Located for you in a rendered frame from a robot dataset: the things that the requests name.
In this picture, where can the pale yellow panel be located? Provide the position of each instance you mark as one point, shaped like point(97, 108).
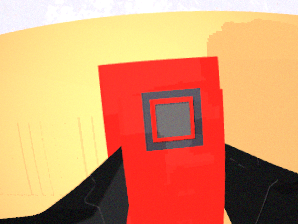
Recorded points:
point(51, 129)

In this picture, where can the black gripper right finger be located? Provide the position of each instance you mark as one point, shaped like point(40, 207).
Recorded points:
point(257, 192)

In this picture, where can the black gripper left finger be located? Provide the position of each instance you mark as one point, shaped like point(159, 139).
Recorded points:
point(100, 199)

